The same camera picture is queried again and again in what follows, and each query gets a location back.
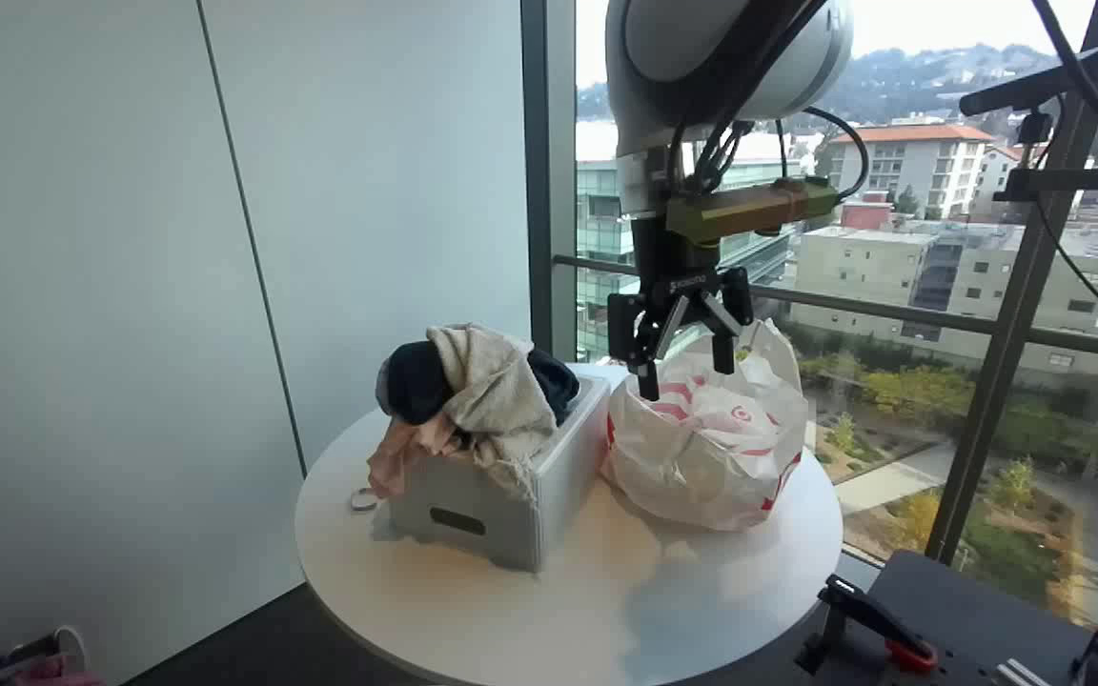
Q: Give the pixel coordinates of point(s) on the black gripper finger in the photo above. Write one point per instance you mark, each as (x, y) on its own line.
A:
(643, 350)
(725, 333)

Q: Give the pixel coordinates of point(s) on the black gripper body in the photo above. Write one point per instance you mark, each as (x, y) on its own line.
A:
(685, 262)

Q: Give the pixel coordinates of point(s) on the beige cloth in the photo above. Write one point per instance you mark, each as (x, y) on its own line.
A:
(495, 395)

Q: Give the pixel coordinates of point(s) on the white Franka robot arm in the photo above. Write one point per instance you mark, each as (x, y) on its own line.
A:
(703, 52)

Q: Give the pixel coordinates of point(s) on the white red plastic bag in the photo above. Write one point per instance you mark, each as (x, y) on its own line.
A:
(703, 442)

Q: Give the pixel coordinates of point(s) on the white plastic basket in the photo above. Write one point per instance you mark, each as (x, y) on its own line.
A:
(534, 491)

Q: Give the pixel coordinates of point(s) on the pink cloth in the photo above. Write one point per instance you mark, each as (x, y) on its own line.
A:
(397, 460)

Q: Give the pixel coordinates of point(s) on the black flat box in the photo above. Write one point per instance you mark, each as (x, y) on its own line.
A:
(983, 623)

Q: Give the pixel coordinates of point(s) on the magenta pink object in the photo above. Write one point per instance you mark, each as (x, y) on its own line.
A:
(58, 660)

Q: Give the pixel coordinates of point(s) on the yellow-green wrist camera block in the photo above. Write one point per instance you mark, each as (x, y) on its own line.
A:
(754, 209)

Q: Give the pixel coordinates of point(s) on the dark horizontal window rail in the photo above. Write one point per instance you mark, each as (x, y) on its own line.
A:
(955, 318)

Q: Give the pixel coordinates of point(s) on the black camera tripod stand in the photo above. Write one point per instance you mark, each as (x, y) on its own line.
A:
(1018, 290)

